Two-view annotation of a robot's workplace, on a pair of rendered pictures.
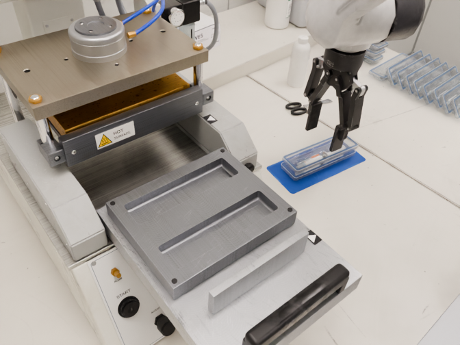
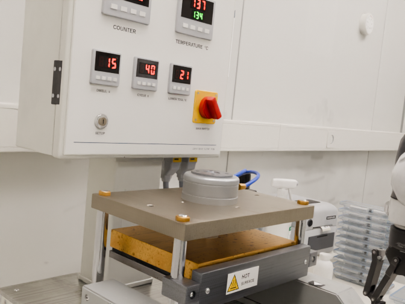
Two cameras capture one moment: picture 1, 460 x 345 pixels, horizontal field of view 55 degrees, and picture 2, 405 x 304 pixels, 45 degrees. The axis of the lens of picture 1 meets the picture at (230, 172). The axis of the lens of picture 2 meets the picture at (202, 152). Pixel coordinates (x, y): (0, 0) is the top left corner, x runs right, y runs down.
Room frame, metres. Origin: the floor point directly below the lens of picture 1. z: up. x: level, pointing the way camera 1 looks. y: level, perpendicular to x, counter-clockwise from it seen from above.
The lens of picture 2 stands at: (-0.09, 0.29, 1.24)
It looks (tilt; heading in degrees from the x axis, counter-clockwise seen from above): 5 degrees down; 354
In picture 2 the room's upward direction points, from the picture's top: 6 degrees clockwise
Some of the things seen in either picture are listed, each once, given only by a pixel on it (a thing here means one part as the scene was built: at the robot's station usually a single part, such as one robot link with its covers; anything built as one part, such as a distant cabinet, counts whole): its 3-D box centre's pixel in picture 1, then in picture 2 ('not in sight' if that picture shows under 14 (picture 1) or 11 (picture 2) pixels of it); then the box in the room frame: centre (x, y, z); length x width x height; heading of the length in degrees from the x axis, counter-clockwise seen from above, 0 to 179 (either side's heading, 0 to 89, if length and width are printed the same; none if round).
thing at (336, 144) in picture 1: (338, 137); not in sight; (0.74, -0.23, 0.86); 0.03 x 0.01 x 0.07; 125
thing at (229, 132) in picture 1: (204, 120); (297, 296); (0.63, 0.05, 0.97); 0.26 x 0.05 x 0.07; 41
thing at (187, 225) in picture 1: (201, 212); not in sight; (0.40, 0.03, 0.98); 0.20 x 0.17 x 0.03; 131
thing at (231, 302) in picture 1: (222, 240); not in sight; (0.36, 0.00, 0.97); 0.30 x 0.22 x 0.08; 41
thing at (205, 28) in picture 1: (178, 37); not in sight; (1.19, 0.18, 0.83); 0.23 x 0.12 x 0.07; 138
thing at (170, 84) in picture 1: (109, 74); (210, 229); (0.60, 0.20, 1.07); 0.22 x 0.17 x 0.10; 131
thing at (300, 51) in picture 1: (299, 61); (321, 280); (1.12, -0.17, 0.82); 0.05 x 0.05 x 0.14
